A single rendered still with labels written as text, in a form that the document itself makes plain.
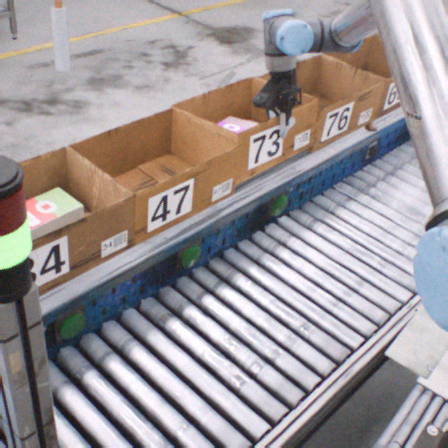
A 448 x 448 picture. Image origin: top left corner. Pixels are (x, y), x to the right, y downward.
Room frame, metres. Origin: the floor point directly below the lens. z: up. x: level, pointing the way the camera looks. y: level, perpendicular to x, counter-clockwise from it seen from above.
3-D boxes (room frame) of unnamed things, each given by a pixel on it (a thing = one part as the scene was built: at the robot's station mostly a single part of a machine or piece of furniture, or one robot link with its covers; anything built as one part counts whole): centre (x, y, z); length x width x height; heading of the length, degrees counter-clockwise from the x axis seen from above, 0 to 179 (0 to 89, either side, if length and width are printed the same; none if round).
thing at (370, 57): (2.33, -0.53, 0.97); 0.39 x 0.29 x 0.17; 140
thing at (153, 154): (1.43, 0.21, 0.96); 0.39 x 0.29 x 0.17; 140
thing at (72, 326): (0.95, 0.33, 0.81); 0.07 x 0.01 x 0.07; 140
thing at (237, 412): (0.93, 0.04, 0.72); 0.52 x 0.05 x 0.05; 50
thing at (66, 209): (1.21, 0.47, 0.92); 0.16 x 0.11 x 0.07; 142
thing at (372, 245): (1.53, -0.46, 0.72); 0.52 x 0.05 x 0.05; 50
